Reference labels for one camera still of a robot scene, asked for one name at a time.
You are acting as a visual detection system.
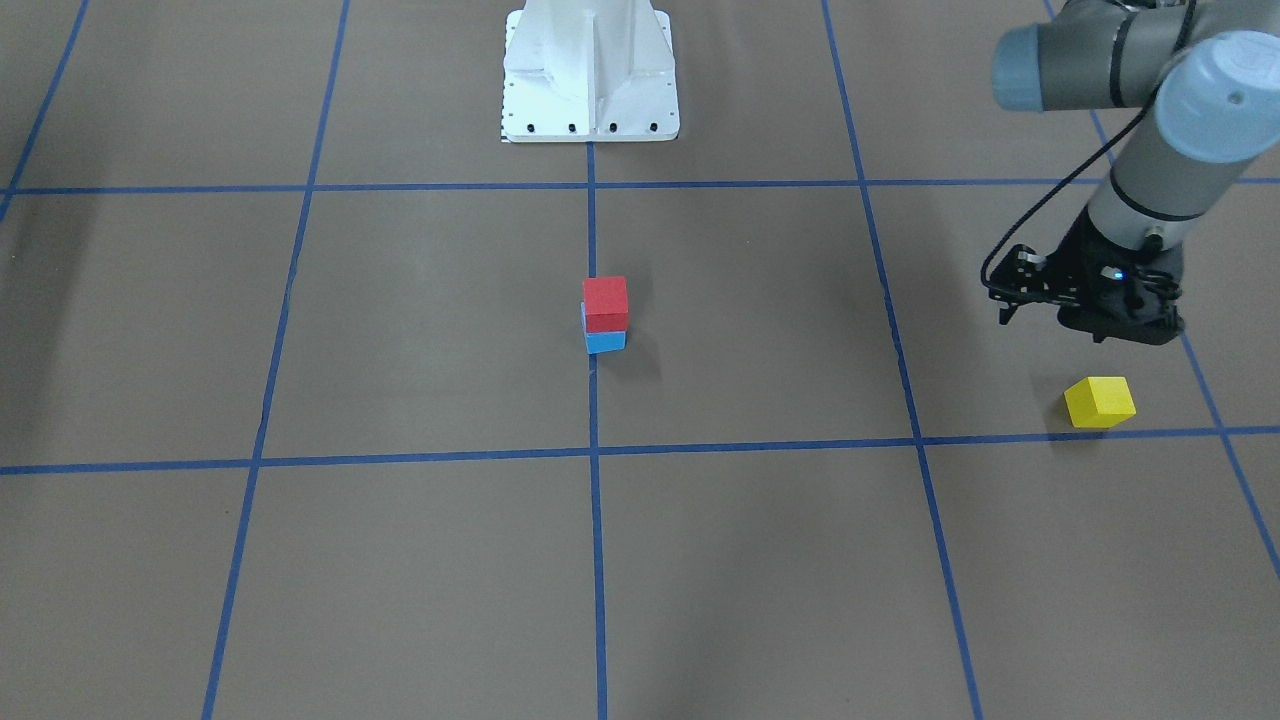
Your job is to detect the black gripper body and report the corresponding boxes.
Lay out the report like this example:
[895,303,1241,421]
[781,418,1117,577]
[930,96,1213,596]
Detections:
[1056,210,1187,346]

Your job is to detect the yellow block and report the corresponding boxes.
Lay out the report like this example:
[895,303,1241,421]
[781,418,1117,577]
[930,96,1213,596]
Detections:
[1062,375,1137,430]

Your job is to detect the red block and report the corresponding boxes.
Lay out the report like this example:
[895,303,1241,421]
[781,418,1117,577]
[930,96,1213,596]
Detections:
[581,275,630,334]

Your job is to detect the blue block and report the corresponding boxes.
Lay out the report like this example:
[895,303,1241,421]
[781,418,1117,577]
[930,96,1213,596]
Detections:
[582,331,628,355]

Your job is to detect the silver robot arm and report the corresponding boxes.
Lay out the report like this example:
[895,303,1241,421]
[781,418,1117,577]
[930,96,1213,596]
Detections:
[980,1,1279,346]

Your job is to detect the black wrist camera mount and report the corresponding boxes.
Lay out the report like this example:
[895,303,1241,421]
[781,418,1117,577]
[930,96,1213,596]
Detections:
[980,243,1076,325]

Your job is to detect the white camera mast column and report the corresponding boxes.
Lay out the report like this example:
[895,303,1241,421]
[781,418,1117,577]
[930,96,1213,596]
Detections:
[500,1,681,143]

